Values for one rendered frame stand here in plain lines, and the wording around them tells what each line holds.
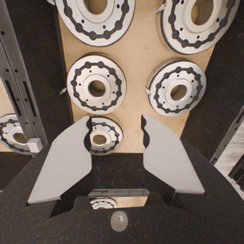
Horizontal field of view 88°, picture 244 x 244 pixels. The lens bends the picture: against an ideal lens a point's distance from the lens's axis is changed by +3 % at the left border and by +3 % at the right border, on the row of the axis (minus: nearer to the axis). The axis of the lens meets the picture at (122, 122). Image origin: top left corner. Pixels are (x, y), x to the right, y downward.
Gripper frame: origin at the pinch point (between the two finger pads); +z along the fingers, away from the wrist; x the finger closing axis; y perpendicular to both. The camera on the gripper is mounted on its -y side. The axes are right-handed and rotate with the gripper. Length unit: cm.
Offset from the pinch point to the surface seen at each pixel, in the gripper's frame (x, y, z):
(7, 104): -21.9, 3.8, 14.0
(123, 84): 1.4, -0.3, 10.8
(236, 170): 89, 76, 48
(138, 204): 6.9, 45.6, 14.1
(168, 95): 9.3, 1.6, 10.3
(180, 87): 12.6, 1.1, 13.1
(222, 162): 47, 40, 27
